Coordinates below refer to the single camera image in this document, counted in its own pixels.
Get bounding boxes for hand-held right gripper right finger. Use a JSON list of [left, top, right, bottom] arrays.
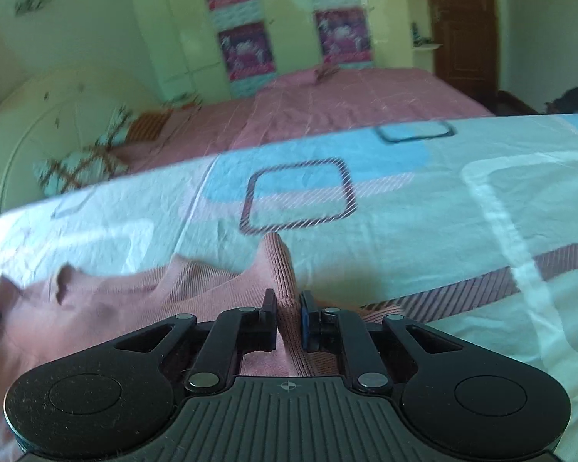
[[299, 291, 464, 394]]

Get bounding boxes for pink checked bed cover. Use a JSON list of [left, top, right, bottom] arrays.
[[111, 66, 495, 175]]

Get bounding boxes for cream round headboard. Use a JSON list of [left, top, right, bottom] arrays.
[[0, 67, 165, 218]]

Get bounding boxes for blue patterned bedsheet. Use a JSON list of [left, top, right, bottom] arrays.
[[0, 113, 578, 462]]

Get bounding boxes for brown wooden door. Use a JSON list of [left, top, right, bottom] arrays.
[[423, 0, 500, 110]]

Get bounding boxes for cream wardrobe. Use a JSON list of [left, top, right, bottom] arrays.
[[123, 0, 416, 105]]

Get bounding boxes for small white brown patterned pillow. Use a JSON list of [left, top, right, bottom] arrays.
[[96, 105, 136, 148]]

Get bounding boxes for orange brown striped pillow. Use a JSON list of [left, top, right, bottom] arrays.
[[128, 110, 175, 144]]

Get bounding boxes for dark clothes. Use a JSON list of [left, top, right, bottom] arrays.
[[544, 87, 578, 116]]

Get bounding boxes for white corner shelf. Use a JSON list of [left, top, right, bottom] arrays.
[[405, 0, 445, 52]]

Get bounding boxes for pink long-sleeve sweater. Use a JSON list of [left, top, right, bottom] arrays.
[[0, 232, 406, 462]]

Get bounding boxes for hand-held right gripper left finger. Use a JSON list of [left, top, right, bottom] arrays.
[[116, 289, 278, 394]]

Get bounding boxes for large white brown patterned pillow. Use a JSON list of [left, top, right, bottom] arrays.
[[33, 144, 132, 196]]

